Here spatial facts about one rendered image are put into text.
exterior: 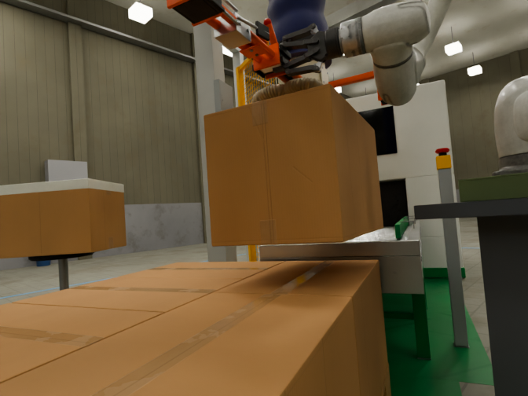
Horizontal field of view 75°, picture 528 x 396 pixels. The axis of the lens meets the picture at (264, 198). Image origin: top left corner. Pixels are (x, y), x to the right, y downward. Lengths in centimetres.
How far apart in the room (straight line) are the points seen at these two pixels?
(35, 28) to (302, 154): 981
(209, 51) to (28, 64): 756
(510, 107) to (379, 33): 45
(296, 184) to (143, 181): 948
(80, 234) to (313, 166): 151
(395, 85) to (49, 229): 185
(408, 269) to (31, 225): 191
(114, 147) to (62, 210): 800
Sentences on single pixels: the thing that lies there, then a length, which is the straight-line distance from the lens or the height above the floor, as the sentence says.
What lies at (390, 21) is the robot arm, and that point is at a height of 119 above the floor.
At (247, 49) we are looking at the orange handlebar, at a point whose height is 118.
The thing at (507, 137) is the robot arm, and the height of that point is 92.
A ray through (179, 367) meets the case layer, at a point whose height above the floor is 54.
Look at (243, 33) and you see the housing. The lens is 89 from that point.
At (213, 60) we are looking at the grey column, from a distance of 280.
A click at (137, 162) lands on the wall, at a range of 1032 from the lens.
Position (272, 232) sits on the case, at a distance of 94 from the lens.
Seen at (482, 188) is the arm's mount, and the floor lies 78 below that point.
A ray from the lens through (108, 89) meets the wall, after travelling 1052.
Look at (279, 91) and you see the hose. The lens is 112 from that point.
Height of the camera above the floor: 75
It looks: 3 degrees up
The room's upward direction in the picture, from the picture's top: 4 degrees counter-clockwise
